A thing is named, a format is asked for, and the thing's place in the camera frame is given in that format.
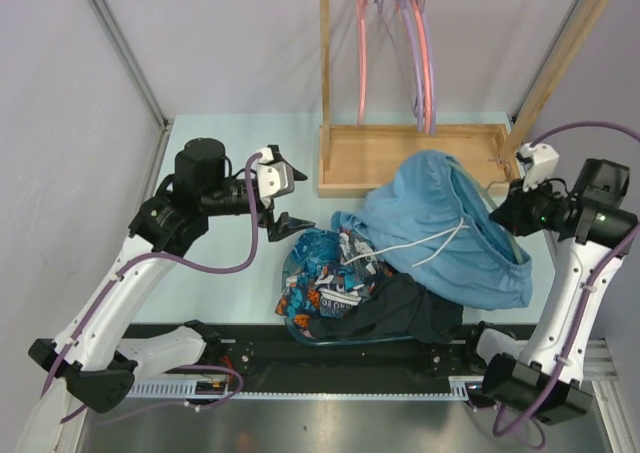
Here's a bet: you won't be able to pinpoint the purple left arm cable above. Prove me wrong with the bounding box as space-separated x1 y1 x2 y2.
39 153 264 424

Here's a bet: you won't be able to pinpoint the blue patterned shorts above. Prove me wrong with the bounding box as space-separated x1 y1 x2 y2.
275 228 396 337

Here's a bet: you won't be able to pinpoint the pink hanger left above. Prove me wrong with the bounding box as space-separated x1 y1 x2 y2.
356 0 368 126

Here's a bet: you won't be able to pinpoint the dark navy shorts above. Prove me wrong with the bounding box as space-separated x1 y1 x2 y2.
308 274 464 343

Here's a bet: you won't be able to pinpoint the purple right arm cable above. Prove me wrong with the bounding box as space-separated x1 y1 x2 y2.
492 121 640 448

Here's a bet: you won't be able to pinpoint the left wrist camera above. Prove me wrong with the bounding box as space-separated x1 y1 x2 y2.
255 146 295 204

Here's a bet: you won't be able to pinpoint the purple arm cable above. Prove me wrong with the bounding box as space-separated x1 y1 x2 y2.
492 121 640 448
39 153 264 424

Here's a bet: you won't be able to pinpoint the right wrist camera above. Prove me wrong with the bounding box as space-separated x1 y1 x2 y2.
516 143 559 192

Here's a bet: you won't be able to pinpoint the salmon pink hanger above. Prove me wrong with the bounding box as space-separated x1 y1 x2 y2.
407 0 436 135

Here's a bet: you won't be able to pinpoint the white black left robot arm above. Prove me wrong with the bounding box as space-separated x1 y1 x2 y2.
29 138 313 413

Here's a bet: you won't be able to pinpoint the white cable duct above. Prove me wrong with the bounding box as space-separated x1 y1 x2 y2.
124 376 474 402

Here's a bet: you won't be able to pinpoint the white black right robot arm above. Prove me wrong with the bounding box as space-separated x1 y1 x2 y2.
461 158 639 425

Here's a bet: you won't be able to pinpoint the purple hanger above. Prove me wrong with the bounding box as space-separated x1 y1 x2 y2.
372 0 424 133

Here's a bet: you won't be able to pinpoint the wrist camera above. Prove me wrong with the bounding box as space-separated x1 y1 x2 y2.
255 146 295 204
516 143 559 192

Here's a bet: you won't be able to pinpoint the aluminium corner frame post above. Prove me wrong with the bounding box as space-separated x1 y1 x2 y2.
87 0 169 132

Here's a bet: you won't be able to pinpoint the light blue shorts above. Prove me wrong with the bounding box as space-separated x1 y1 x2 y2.
331 150 533 311

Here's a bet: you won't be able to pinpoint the wooden clothes rack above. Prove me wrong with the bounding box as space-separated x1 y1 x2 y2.
318 0 610 198

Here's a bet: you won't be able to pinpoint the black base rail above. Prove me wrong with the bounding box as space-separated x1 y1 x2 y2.
122 322 501 394

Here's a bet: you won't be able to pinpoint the lavender hanger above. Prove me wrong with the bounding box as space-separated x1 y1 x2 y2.
408 0 436 135

